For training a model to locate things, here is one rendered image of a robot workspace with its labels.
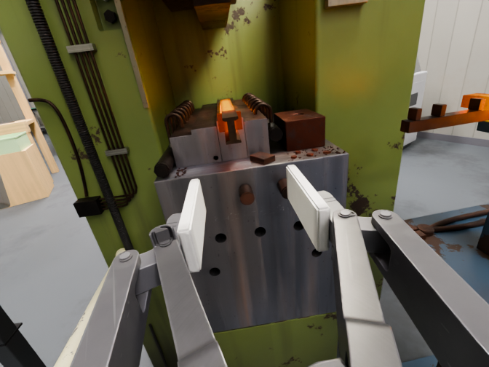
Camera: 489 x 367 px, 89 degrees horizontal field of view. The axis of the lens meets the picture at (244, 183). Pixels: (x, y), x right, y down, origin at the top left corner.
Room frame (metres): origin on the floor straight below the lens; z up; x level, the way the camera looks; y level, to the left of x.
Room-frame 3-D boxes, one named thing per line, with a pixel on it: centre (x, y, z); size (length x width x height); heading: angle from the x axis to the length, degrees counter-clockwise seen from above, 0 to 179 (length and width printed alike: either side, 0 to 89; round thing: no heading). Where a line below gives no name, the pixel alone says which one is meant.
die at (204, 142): (0.71, 0.05, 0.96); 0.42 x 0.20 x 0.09; 2
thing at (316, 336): (0.72, -0.01, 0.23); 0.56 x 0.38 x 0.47; 2
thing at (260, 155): (0.47, -0.04, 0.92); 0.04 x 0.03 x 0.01; 34
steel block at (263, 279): (0.72, -0.01, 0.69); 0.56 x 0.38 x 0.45; 2
